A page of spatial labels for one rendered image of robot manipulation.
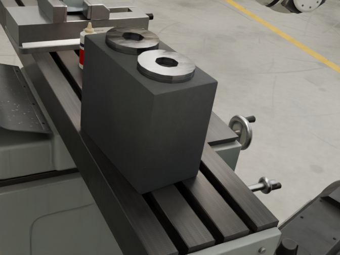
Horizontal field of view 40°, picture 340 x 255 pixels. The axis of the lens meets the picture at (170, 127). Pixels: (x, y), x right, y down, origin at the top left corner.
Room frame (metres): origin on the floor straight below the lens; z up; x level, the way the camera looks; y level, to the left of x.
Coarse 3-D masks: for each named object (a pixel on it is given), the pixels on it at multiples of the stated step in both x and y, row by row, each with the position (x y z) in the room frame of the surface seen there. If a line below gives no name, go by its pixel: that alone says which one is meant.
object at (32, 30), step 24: (48, 0) 1.09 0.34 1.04; (24, 24) 1.02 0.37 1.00; (48, 24) 1.05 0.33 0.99; (72, 24) 1.08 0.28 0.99; (96, 24) 1.12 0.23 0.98; (120, 24) 1.16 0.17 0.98; (144, 24) 1.20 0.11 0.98; (24, 48) 1.00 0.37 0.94; (48, 48) 1.03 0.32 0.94; (72, 48) 1.07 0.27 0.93
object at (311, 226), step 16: (336, 192) 1.09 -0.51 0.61; (304, 208) 1.02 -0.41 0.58; (320, 208) 1.03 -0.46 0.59; (336, 208) 1.04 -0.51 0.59; (288, 224) 0.94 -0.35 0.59; (304, 224) 0.95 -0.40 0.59; (320, 224) 0.96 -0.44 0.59; (336, 224) 0.98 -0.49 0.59; (288, 240) 0.82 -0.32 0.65; (304, 240) 0.89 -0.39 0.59; (320, 240) 0.90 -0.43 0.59; (336, 240) 0.91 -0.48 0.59
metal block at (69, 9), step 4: (64, 0) 1.10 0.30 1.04; (68, 0) 1.10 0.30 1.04; (72, 0) 1.11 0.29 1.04; (76, 0) 1.12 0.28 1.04; (80, 0) 1.12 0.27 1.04; (68, 4) 1.10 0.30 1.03; (72, 4) 1.11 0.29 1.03; (76, 4) 1.12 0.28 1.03; (80, 4) 1.12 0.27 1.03; (68, 8) 1.11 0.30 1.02; (72, 8) 1.11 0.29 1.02; (76, 8) 1.12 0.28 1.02; (80, 8) 1.12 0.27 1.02
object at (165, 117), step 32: (128, 32) 0.75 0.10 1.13; (96, 64) 0.70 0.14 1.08; (128, 64) 0.65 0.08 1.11; (160, 64) 0.67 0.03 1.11; (192, 64) 0.66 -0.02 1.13; (96, 96) 0.69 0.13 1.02; (128, 96) 0.62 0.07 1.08; (160, 96) 0.58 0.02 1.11; (192, 96) 0.62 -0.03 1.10; (96, 128) 0.69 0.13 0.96; (128, 128) 0.61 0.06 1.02; (160, 128) 0.58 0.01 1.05; (192, 128) 0.62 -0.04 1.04; (128, 160) 0.60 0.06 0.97; (160, 160) 0.59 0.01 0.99; (192, 160) 0.63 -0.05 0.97
